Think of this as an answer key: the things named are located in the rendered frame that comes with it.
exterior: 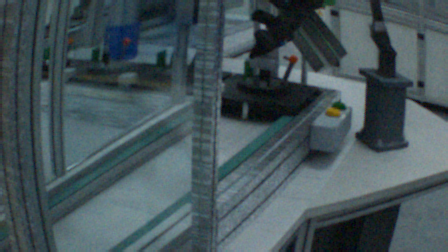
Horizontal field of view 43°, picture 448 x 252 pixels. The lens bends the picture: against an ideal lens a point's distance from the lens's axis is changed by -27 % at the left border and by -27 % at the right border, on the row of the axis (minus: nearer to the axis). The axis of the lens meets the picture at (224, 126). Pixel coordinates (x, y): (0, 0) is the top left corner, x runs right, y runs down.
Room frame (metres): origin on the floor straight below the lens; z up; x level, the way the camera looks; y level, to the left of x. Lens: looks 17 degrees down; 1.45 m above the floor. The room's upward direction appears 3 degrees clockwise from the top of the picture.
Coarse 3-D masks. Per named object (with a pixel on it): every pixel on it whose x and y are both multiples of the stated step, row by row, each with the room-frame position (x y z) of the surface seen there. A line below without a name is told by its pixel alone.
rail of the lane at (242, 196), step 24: (312, 96) 1.82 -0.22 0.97; (336, 96) 1.88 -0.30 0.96; (312, 120) 1.63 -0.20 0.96; (288, 144) 1.46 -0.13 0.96; (240, 168) 1.31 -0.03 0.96; (264, 168) 1.32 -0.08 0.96; (288, 168) 1.47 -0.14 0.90; (240, 192) 1.21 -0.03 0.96; (264, 192) 1.33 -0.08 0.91; (216, 216) 1.12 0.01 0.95; (240, 216) 1.21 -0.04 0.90; (216, 240) 1.12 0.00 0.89
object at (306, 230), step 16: (416, 192) 1.53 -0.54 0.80; (352, 208) 1.42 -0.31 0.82; (368, 208) 1.45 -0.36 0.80; (384, 208) 1.72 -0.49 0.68; (304, 224) 1.37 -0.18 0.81; (320, 224) 1.39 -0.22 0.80; (352, 224) 1.75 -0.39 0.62; (368, 224) 1.70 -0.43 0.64; (384, 224) 1.73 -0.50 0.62; (304, 240) 1.39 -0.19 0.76; (336, 240) 1.82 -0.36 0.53; (352, 240) 1.73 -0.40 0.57; (368, 240) 1.70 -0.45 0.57; (384, 240) 1.74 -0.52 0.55
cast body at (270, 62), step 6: (270, 54) 1.83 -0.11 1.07; (246, 60) 1.86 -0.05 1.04; (252, 60) 1.84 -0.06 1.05; (258, 60) 1.83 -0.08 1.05; (264, 60) 1.83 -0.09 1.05; (270, 60) 1.82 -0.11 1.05; (276, 60) 1.83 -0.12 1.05; (252, 66) 1.84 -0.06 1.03; (258, 66) 1.83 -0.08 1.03; (264, 66) 1.83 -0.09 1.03; (270, 66) 1.82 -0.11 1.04; (276, 66) 1.83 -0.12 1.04
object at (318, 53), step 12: (264, 0) 2.10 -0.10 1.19; (312, 24) 2.15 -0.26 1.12; (300, 36) 2.03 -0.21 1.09; (312, 36) 2.15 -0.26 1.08; (300, 48) 2.03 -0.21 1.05; (312, 48) 2.01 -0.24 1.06; (324, 48) 2.13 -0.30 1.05; (312, 60) 2.01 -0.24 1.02; (324, 60) 2.11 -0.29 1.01; (336, 60) 2.10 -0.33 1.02
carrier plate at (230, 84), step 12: (228, 84) 1.88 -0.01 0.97; (300, 84) 1.93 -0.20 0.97; (228, 96) 1.76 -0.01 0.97; (240, 96) 1.77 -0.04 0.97; (252, 96) 1.77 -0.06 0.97; (264, 96) 1.78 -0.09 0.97; (288, 96) 1.79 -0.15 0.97; (300, 96) 1.80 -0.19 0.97; (264, 108) 1.72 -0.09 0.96; (276, 108) 1.71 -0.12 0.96; (288, 108) 1.70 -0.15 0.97; (300, 108) 1.74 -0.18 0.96
